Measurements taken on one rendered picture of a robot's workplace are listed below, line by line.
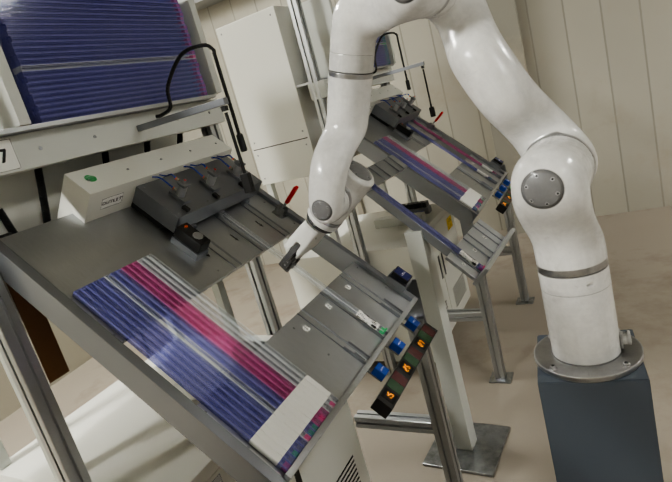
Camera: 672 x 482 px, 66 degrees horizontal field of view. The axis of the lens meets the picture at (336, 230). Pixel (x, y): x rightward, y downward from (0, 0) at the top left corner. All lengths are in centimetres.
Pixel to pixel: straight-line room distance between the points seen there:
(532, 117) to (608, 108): 314
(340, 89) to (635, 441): 84
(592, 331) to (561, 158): 33
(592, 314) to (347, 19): 69
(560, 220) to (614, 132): 325
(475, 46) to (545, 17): 313
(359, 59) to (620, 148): 327
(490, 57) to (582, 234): 33
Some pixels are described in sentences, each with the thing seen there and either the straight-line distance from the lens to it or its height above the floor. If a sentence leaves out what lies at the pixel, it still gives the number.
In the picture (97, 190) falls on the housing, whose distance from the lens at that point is 122.
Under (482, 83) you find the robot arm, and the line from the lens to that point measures 94.
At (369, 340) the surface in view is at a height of 74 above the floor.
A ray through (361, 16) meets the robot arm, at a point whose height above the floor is 141.
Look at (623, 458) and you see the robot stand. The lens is 115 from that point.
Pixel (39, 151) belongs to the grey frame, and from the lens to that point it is 122.
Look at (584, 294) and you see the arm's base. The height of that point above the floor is 85.
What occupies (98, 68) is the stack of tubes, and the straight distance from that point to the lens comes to 132.
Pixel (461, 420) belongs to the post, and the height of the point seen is 13.
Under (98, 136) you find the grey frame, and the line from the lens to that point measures 130.
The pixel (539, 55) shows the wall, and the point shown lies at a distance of 406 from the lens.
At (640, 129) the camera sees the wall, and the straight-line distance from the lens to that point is 416.
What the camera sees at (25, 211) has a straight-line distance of 136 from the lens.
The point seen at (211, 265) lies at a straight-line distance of 122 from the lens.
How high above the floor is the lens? 128
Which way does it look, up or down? 13 degrees down
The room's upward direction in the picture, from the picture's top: 15 degrees counter-clockwise
